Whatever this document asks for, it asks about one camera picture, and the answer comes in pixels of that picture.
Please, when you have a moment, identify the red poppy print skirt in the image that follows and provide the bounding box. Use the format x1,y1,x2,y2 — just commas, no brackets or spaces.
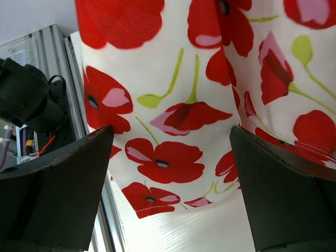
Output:
75,1,335,218

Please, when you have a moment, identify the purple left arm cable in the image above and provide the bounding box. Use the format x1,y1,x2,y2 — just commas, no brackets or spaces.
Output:
0,125,16,171

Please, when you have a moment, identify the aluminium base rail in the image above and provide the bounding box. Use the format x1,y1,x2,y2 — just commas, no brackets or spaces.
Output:
1,25,127,251

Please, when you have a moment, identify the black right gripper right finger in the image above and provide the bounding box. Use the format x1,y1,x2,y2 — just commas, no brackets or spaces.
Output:
229,127,335,251

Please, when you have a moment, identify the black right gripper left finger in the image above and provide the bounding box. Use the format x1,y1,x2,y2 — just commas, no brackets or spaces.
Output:
1,126,114,249

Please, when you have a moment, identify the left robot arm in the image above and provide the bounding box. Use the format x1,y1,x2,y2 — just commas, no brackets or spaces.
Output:
1,58,67,133

